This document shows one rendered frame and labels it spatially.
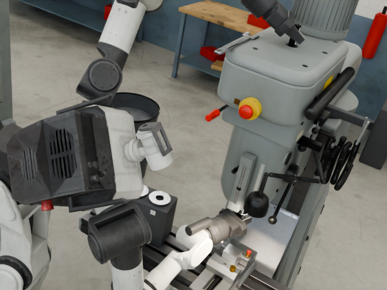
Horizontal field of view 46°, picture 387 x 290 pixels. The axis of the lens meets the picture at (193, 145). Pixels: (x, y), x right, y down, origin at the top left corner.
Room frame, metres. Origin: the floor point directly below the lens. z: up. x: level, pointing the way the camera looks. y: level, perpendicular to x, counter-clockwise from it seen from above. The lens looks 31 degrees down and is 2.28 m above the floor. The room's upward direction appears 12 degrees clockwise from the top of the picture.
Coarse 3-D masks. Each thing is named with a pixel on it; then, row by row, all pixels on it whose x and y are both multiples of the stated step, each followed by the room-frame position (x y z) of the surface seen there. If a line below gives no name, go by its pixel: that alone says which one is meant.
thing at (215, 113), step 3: (225, 105) 1.22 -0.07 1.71; (228, 105) 1.23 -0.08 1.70; (219, 108) 1.19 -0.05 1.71; (222, 108) 1.20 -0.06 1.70; (225, 108) 1.21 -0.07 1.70; (213, 111) 1.15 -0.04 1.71; (216, 111) 1.16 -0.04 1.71; (219, 111) 1.18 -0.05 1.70; (210, 114) 1.13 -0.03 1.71; (213, 114) 1.14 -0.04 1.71; (216, 114) 1.15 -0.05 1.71; (219, 114) 1.16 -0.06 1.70; (207, 117) 1.12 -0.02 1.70; (210, 117) 1.12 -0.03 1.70; (213, 117) 1.13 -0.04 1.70; (207, 120) 1.12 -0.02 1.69; (210, 120) 1.12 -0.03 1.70
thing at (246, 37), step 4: (248, 32) 1.34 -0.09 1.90; (244, 36) 1.29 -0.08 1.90; (248, 36) 1.30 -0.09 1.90; (252, 36) 1.30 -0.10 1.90; (256, 36) 1.31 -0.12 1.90; (236, 40) 1.23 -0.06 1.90; (240, 40) 1.24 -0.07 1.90; (244, 40) 1.25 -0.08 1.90; (228, 44) 1.19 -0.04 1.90; (232, 44) 1.19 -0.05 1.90; (236, 44) 1.20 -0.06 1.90; (220, 48) 1.14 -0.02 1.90; (224, 48) 1.15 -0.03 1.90; (228, 48) 1.15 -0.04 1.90; (232, 48) 1.18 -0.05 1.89; (216, 52) 1.11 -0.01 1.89; (220, 52) 1.11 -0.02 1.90; (224, 52) 1.13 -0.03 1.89
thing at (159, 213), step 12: (144, 192) 1.49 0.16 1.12; (156, 192) 1.50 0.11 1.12; (144, 204) 1.43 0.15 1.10; (156, 204) 1.43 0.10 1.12; (168, 204) 1.46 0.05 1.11; (156, 216) 1.41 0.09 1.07; (168, 216) 1.43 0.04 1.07; (156, 228) 1.41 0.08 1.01; (168, 228) 1.46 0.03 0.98; (156, 240) 1.41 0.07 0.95
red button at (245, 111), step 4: (240, 108) 1.09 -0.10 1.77; (244, 108) 1.08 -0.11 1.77; (248, 108) 1.08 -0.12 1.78; (240, 112) 1.08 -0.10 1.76; (244, 112) 1.08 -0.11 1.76; (248, 112) 1.07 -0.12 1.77; (252, 112) 1.08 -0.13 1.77; (240, 116) 1.09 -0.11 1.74; (244, 116) 1.08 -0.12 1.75; (248, 116) 1.07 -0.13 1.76
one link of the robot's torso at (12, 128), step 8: (0, 120) 1.15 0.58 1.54; (0, 128) 1.12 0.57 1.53; (8, 128) 1.14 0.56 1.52; (16, 128) 1.16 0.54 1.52; (0, 136) 1.09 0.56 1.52; (8, 136) 1.11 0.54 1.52; (0, 144) 1.06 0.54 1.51; (0, 152) 1.04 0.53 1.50; (0, 160) 1.04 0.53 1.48; (0, 168) 1.04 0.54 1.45; (8, 168) 1.04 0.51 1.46
